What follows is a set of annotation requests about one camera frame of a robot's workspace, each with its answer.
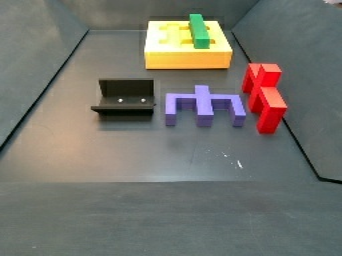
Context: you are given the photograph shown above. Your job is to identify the red puzzle piece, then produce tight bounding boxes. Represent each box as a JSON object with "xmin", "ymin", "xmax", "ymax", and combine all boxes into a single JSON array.
[{"xmin": 242, "ymin": 63, "xmax": 287, "ymax": 134}]

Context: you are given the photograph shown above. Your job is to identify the purple puzzle piece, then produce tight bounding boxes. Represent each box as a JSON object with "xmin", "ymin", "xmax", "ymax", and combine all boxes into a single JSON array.
[{"xmin": 164, "ymin": 85, "xmax": 246, "ymax": 127}]

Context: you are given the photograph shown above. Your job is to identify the yellow puzzle board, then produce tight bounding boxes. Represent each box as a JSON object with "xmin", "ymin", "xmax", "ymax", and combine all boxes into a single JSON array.
[{"xmin": 144, "ymin": 21, "xmax": 232, "ymax": 70}]

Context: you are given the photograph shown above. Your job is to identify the black angle bracket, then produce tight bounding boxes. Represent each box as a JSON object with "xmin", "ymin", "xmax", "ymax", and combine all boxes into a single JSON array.
[{"xmin": 91, "ymin": 78, "xmax": 155, "ymax": 114}]

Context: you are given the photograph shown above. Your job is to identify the green bar block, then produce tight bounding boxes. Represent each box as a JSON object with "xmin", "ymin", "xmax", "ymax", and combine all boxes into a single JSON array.
[{"xmin": 188, "ymin": 14, "xmax": 210, "ymax": 49}]

